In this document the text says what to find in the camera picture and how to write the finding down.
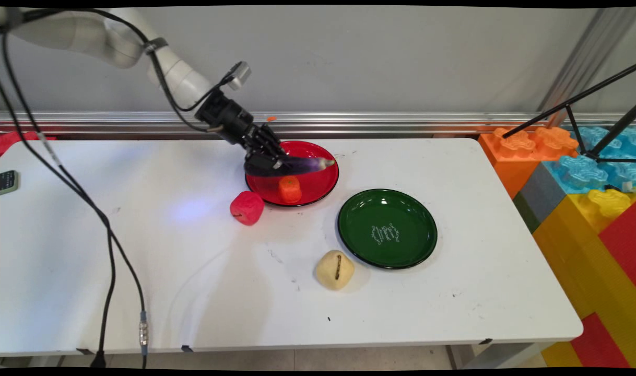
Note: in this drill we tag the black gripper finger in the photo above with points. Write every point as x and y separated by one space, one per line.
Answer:
263 158
279 145

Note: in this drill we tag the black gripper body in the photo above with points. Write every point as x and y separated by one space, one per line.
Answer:
232 120

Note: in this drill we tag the purple toy eggplant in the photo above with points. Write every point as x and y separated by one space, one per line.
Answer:
307 164

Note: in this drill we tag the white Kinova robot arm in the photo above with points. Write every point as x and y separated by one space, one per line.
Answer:
78 34

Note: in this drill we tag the orange toy carrot piece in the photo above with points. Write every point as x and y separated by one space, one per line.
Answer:
290 189

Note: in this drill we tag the red toy apple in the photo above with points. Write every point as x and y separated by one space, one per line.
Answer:
247 208

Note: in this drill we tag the red round plate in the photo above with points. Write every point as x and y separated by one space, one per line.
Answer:
318 187

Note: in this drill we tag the beige toy potato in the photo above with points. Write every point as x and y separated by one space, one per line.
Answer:
334 270

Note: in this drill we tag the green round plate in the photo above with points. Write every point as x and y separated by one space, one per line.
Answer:
387 230

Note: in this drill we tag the red object behind table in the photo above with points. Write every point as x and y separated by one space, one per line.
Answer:
15 140

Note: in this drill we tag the small dark green box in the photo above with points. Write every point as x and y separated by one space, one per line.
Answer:
8 181

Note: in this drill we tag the orange giant building brick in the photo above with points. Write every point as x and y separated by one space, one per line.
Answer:
511 156

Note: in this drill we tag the grey giant building brick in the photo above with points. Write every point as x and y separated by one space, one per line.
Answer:
540 196

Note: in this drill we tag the black tripod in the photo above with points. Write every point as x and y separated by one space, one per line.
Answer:
574 99

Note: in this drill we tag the blue giant building brick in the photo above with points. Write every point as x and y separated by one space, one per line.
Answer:
584 172

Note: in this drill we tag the yellow giant building brick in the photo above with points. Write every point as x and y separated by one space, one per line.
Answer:
579 250

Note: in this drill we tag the diagonal aluminium profile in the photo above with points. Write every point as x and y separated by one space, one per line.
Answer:
589 57

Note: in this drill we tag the red giant building brick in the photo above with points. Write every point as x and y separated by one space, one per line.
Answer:
623 240
600 344

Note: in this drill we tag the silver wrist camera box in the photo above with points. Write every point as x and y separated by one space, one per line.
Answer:
238 74

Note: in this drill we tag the horizontal aluminium rail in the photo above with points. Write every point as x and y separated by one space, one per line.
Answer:
401 124

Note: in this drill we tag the white table leg frame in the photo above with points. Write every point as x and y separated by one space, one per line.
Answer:
506 355

